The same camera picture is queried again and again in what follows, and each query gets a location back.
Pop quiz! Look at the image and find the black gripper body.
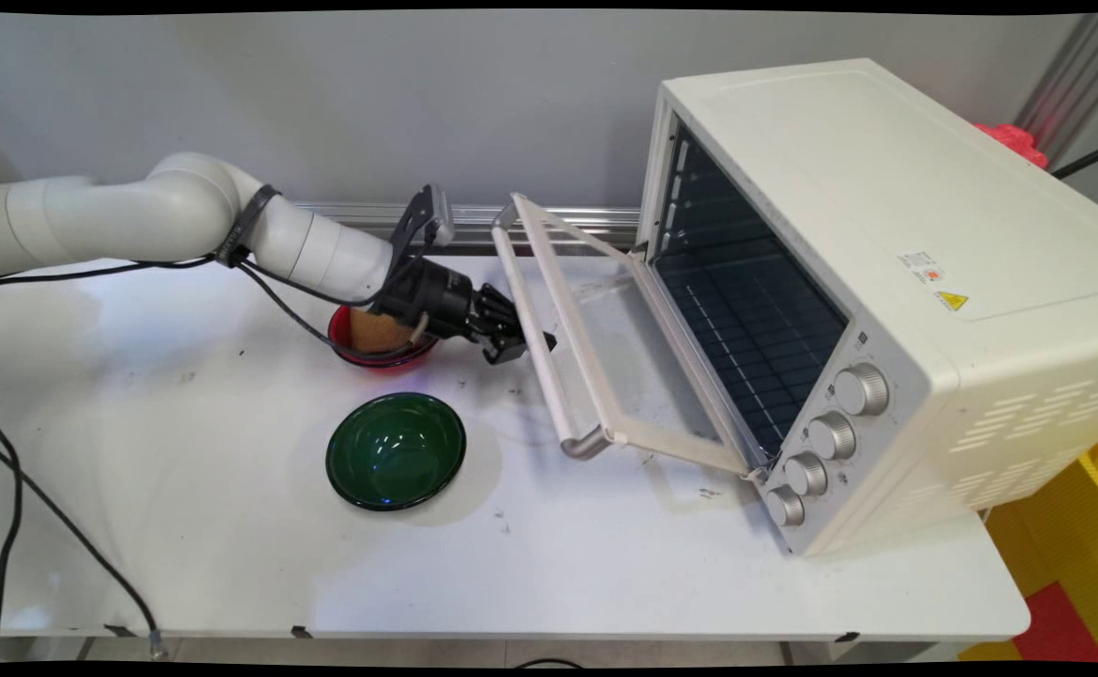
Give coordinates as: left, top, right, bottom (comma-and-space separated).
376, 259, 481, 344

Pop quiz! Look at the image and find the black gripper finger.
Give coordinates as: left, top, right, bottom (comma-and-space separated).
473, 286, 525, 336
480, 324, 558, 367

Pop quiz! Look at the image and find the white glass oven door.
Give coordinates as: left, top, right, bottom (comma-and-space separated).
491, 192, 768, 482

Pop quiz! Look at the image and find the brown bread slice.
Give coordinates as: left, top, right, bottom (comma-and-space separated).
350, 308, 416, 355

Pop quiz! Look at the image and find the red bowl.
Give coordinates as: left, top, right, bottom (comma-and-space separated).
327, 304, 440, 372

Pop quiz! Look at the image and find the dark green bowl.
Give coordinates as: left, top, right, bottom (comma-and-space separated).
324, 391, 468, 513

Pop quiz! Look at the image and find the large silver oven knob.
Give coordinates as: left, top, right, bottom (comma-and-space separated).
834, 363, 891, 417

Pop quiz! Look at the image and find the white oven label sticker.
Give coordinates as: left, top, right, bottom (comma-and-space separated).
896, 251, 946, 286

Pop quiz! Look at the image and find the white toaster oven body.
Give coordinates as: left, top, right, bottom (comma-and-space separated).
636, 57, 1098, 559

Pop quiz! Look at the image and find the yellow floor mat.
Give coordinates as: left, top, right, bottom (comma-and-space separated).
957, 425, 1098, 665

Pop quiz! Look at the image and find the red floor mat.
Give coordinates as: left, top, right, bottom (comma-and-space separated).
1010, 580, 1098, 665

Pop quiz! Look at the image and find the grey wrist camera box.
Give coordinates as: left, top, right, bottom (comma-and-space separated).
387, 182, 457, 272

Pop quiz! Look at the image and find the horizontal aluminium rail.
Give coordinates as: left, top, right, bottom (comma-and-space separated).
293, 201, 643, 252

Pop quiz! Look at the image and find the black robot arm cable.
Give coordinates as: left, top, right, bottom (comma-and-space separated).
0, 243, 433, 368

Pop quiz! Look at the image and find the black arm strap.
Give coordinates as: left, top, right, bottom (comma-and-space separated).
215, 183, 283, 269

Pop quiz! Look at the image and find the wire oven rack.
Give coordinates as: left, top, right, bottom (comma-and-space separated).
657, 235, 849, 454

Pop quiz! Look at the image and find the black cable with connector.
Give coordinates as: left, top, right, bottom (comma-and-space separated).
0, 430, 172, 662

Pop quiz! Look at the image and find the black loose cable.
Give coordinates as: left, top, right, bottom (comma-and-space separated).
0, 399, 25, 663

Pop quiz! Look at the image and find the red plastic bracket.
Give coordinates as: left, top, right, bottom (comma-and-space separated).
971, 121, 1050, 171

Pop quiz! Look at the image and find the thin black cable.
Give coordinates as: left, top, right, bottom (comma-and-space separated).
1051, 138, 1098, 182

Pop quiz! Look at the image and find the upright aluminium post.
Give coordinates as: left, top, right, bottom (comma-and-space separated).
1013, 11, 1098, 170

